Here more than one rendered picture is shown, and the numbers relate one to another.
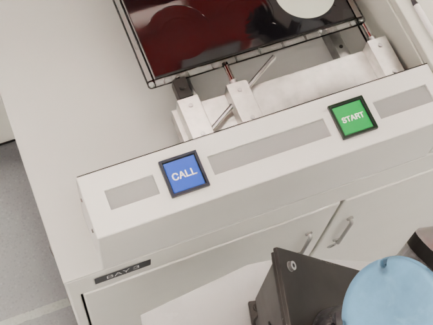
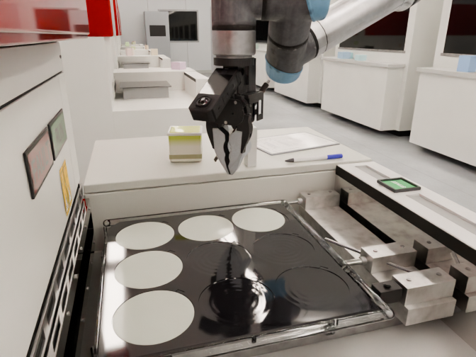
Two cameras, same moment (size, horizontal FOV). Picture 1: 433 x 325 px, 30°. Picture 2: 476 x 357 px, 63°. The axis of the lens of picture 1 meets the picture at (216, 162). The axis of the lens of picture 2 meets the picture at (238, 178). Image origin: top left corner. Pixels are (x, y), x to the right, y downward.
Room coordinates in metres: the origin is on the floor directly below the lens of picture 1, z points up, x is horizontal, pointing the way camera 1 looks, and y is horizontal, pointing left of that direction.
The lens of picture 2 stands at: (0.67, 0.56, 1.23)
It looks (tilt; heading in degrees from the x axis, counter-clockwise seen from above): 20 degrees down; 286
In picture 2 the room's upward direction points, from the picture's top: straight up
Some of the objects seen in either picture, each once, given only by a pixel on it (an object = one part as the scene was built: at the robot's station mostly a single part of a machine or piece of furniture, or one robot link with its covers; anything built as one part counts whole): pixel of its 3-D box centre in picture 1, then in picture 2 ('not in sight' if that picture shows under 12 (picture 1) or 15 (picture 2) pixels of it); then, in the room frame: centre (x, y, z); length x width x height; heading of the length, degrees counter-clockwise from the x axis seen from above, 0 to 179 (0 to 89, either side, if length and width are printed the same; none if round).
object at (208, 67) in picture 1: (259, 51); (323, 244); (0.70, -0.03, 0.90); 0.38 x 0.01 x 0.01; 122
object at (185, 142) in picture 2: not in sight; (185, 143); (1.02, -0.22, 1.00); 0.07 x 0.07 x 0.07; 20
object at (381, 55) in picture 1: (384, 62); (319, 198); (0.72, -0.23, 0.89); 0.08 x 0.03 x 0.03; 32
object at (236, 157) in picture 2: not in sight; (242, 149); (0.86, -0.12, 1.03); 0.06 x 0.03 x 0.09; 77
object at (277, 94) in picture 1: (287, 102); (359, 248); (0.63, -0.09, 0.87); 0.36 x 0.08 x 0.03; 122
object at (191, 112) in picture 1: (196, 123); (422, 285); (0.55, 0.04, 0.89); 0.08 x 0.03 x 0.03; 32
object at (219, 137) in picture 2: not in sight; (228, 147); (0.89, -0.12, 1.03); 0.06 x 0.03 x 0.09; 77
